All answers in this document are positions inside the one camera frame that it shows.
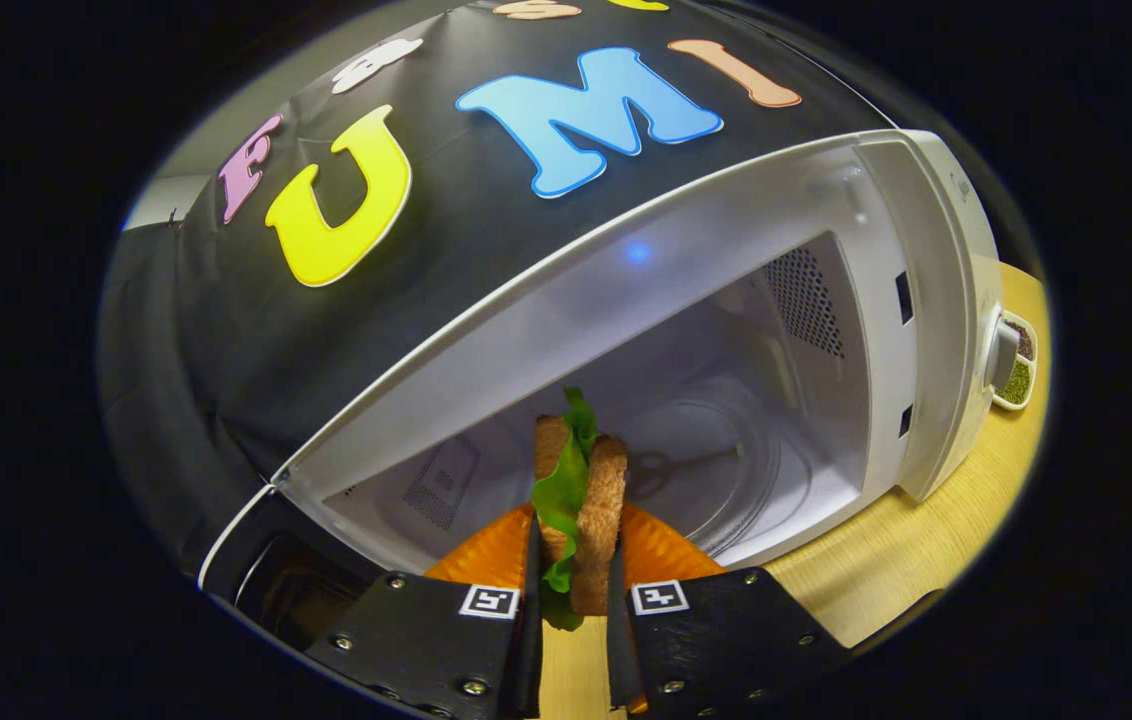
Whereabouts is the lettuce toast sandwich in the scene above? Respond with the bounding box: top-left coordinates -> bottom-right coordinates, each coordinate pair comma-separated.
529,387 -> 630,633

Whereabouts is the white microwave oven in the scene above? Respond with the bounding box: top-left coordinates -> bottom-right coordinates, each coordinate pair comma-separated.
198,128 -> 1024,666

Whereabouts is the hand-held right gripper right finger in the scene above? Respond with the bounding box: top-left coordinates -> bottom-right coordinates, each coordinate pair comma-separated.
606,500 -> 852,719

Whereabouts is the glass microwave turntable plate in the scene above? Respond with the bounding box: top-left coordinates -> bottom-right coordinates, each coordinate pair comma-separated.
626,400 -> 817,561

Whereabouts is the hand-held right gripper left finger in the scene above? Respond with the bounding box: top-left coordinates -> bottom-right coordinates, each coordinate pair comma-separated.
306,503 -> 545,720

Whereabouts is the white divided tray of grains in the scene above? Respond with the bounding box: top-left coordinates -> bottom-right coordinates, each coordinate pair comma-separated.
990,310 -> 1039,413

